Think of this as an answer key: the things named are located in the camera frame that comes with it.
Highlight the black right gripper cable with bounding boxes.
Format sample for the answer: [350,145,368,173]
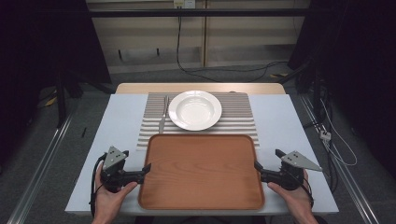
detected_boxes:
[303,177,315,209]

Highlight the person's right hand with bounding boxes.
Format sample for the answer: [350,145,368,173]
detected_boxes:
[267,170,315,219]

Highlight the striped placemat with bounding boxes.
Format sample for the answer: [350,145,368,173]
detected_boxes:
[136,91,261,150]

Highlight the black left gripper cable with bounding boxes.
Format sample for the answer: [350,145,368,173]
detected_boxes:
[89,151,108,217]

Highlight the black horizontal frame bar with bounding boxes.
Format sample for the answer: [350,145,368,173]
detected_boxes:
[88,8,312,18]

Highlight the person's dark pants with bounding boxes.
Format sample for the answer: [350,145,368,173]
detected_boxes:
[134,215,269,224]

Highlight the black hanging power cable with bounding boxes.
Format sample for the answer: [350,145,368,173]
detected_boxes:
[176,7,289,83]

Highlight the black stand leg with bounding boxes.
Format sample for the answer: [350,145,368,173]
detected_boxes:
[278,60,313,84]

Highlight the wooden tray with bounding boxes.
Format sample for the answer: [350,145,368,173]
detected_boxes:
[137,133,266,211]

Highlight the white thin cable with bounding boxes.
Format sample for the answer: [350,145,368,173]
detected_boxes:
[319,98,359,167]

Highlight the black curtain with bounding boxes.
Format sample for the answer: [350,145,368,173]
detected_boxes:
[288,0,396,180]
[0,0,112,169]

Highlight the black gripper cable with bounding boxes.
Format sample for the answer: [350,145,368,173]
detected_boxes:
[89,151,108,217]
[303,177,315,209]

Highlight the white wall socket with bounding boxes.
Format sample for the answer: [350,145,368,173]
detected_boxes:
[173,0,197,9]

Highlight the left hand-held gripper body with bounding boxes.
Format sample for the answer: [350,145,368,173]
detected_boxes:
[99,146,145,193]

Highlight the white plate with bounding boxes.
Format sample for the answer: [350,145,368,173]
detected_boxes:
[167,90,223,132]

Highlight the black metal stand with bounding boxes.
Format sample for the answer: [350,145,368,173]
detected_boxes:
[55,69,69,129]

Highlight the person's left hand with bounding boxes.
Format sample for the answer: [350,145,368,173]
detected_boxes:
[92,163,138,220]

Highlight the silver fork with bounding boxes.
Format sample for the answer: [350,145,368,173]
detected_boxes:
[158,95,170,134]

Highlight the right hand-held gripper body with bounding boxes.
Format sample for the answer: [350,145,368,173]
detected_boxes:
[262,150,323,191]

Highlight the metal floor rail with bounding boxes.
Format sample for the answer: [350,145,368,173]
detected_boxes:
[299,94,381,224]
[7,116,74,224]

